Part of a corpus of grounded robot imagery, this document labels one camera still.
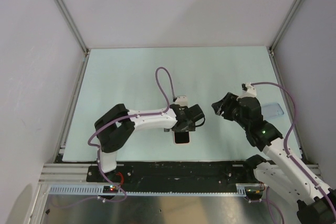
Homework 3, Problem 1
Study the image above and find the translucent blue phone case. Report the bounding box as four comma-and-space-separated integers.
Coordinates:
261, 102, 284, 119

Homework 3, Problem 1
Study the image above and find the white slotted cable duct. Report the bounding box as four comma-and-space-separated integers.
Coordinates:
49, 185, 246, 197

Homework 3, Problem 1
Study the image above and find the aluminium frame post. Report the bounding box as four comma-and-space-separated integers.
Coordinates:
269, 0, 305, 55
54, 0, 89, 56

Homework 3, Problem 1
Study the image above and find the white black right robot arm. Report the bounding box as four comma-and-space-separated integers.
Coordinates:
212, 92, 335, 223

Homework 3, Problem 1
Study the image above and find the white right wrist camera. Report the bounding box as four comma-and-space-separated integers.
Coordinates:
237, 82, 257, 100

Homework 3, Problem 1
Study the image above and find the aluminium front frame rail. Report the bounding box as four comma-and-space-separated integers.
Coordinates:
39, 164, 90, 184

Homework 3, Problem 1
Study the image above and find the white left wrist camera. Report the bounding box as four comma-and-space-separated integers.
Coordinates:
174, 95, 188, 107

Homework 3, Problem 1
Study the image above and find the left aluminium frame post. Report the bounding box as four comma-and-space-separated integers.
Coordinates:
54, 0, 89, 56

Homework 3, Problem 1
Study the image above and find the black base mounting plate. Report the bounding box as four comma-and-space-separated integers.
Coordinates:
86, 159, 275, 193

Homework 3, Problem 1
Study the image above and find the right aluminium frame post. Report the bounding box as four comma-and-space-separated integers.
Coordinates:
269, 0, 305, 55

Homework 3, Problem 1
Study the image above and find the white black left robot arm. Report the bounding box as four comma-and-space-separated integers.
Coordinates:
93, 103, 205, 182

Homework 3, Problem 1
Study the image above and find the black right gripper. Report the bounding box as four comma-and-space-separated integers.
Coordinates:
211, 92, 249, 130

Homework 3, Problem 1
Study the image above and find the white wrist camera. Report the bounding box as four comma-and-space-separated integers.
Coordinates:
174, 95, 188, 107
237, 82, 257, 100

